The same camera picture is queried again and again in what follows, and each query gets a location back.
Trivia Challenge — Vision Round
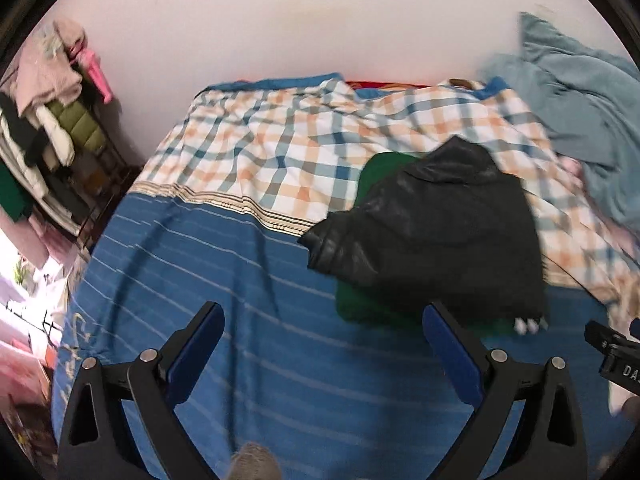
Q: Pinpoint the black leather jacket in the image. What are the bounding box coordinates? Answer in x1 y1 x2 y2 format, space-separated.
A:
297 134 549 328

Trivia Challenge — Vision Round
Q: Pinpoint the pile of clothes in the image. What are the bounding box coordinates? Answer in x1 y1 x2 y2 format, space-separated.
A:
1 18 134 244

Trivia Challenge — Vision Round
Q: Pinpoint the blue striped bed sheet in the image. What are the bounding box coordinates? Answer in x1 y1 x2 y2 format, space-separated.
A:
49 71 640 480

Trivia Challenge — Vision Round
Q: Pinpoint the folded green garment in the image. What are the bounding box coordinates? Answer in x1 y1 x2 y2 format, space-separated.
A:
334 150 549 336

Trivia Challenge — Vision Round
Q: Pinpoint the light blue quilt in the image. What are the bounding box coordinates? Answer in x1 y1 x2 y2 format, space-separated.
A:
480 12 639 232

